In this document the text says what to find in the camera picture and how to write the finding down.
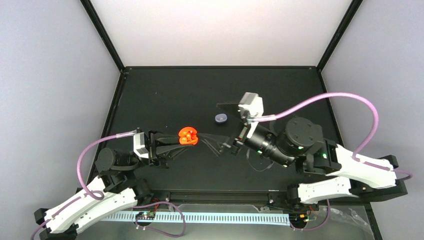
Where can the clear glass cup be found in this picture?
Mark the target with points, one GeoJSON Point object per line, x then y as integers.
{"type": "Point", "coordinates": [257, 163]}

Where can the black left rear frame post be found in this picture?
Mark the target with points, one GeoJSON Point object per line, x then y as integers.
{"type": "Point", "coordinates": [102, 32]}

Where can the light blue slotted cable duct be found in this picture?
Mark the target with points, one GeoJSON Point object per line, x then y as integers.
{"type": "Point", "coordinates": [278, 219]}

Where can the lavender earbud charging case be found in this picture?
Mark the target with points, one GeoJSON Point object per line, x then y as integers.
{"type": "Point", "coordinates": [221, 118]}

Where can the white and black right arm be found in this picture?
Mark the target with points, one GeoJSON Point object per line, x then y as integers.
{"type": "Point", "coordinates": [301, 143]}

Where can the orange round bottle cap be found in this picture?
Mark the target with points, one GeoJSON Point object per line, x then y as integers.
{"type": "Point", "coordinates": [182, 139]}

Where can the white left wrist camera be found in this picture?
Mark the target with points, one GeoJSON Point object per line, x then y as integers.
{"type": "Point", "coordinates": [140, 148]}

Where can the black frame post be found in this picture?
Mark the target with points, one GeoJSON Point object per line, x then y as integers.
{"type": "Point", "coordinates": [102, 32]}
{"type": "Point", "coordinates": [339, 32]}

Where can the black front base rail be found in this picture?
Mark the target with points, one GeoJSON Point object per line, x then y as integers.
{"type": "Point", "coordinates": [272, 199]}

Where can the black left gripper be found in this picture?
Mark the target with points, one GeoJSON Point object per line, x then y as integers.
{"type": "Point", "coordinates": [166, 151]}

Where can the black right rear frame post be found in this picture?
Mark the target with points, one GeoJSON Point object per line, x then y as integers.
{"type": "Point", "coordinates": [339, 32]}

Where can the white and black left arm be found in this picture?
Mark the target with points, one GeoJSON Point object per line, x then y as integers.
{"type": "Point", "coordinates": [116, 186]}

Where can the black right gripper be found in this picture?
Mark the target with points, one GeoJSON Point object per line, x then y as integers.
{"type": "Point", "coordinates": [216, 146]}

